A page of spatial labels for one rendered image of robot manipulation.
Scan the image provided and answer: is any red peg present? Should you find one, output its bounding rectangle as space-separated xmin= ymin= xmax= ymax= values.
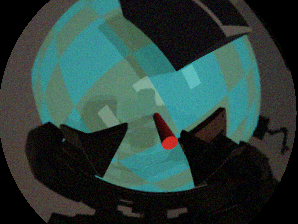
xmin=153 ymin=113 xmax=178 ymax=151

